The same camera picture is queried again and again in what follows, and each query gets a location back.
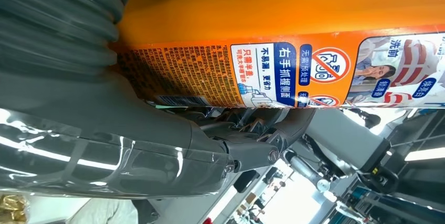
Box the gold foil snack wrapper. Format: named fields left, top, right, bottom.
left=0, top=194, right=29, bottom=224

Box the person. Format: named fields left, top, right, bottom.
left=66, top=198, right=140, bottom=224

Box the long ceiling light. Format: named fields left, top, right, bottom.
left=404, top=147, right=445, bottom=163

